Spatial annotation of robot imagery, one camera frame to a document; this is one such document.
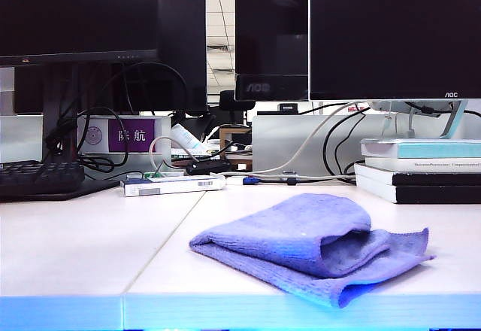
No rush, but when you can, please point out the small green white box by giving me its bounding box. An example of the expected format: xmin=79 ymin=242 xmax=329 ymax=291
xmin=144 ymin=171 xmax=186 ymax=179

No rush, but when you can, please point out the black cable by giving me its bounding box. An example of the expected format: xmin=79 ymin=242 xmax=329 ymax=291
xmin=77 ymin=106 xmax=130 ymax=171
xmin=322 ymin=107 xmax=372 ymax=182
xmin=98 ymin=61 xmax=189 ymax=116

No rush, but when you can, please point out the white spined book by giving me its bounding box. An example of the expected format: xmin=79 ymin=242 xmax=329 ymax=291
xmin=365 ymin=156 xmax=481 ymax=175

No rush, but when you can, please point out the purple microfibre rag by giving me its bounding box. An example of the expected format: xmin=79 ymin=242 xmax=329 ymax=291
xmin=189 ymin=193 xmax=436 ymax=308

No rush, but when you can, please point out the black monitor stand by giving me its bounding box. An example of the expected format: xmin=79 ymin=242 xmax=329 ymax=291
xmin=41 ymin=63 xmax=80 ymax=166

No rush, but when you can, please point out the blue white medicine box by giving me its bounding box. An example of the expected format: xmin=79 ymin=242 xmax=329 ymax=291
xmin=119 ymin=175 xmax=227 ymax=198

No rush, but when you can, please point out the long beige cable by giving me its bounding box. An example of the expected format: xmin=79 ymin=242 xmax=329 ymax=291
xmin=221 ymin=101 xmax=373 ymax=178

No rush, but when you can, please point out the dark monitor rear panel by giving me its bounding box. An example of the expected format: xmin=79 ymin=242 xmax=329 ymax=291
xmin=159 ymin=0 xmax=208 ymax=112

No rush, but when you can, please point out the black framed monitor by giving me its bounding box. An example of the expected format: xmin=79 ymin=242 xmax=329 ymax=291
xmin=0 ymin=0 xmax=162 ymax=67

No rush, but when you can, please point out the purple white name sign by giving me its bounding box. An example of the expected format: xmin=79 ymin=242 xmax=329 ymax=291
xmin=77 ymin=115 xmax=173 ymax=155

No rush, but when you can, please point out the teal spined book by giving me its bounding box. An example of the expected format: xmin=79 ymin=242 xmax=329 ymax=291
xmin=359 ymin=138 xmax=481 ymax=159

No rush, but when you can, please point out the black USB hub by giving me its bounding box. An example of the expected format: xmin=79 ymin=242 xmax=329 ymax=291
xmin=186 ymin=160 xmax=231 ymax=176

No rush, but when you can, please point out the black computer keyboard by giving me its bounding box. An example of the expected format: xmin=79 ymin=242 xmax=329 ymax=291
xmin=0 ymin=159 xmax=86 ymax=196

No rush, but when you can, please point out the black monitor with mirrored logo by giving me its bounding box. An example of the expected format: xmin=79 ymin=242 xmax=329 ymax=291
xmin=234 ymin=0 xmax=310 ymax=102

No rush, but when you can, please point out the beige looped cable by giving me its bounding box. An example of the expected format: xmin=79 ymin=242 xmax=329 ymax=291
xmin=149 ymin=136 xmax=208 ymax=176

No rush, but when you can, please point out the white squeeze tube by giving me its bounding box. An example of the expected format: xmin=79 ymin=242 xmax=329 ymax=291
xmin=171 ymin=123 xmax=206 ymax=151

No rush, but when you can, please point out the silver monitor stand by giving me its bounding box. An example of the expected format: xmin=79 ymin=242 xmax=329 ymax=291
xmin=370 ymin=99 xmax=470 ymax=141

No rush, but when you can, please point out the right black AOC monitor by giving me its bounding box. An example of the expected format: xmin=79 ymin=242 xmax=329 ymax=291
xmin=310 ymin=0 xmax=481 ymax=102

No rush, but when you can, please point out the green spined book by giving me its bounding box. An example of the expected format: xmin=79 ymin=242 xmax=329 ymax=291
xmin=171 ymin=148 xmax=221 ymax=159

